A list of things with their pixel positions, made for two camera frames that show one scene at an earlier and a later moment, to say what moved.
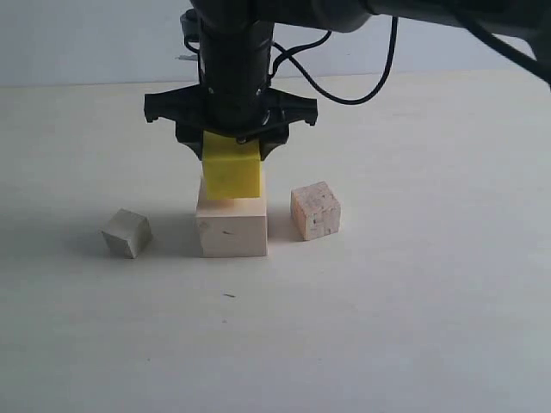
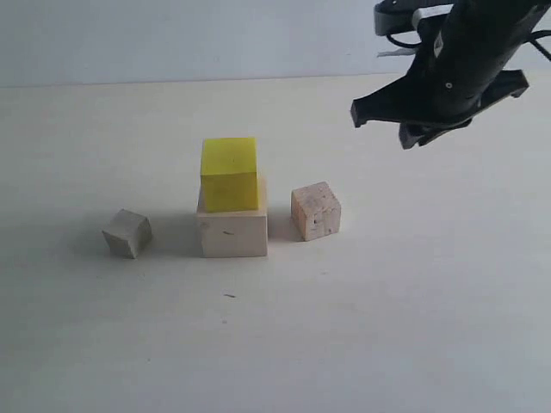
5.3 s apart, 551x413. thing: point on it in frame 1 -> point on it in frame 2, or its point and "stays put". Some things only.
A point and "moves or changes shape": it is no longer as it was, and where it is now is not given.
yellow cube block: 232,168 moves or changes shape
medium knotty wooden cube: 315,210 stays put
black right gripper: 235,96 -> 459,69
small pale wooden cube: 127,233 stays put
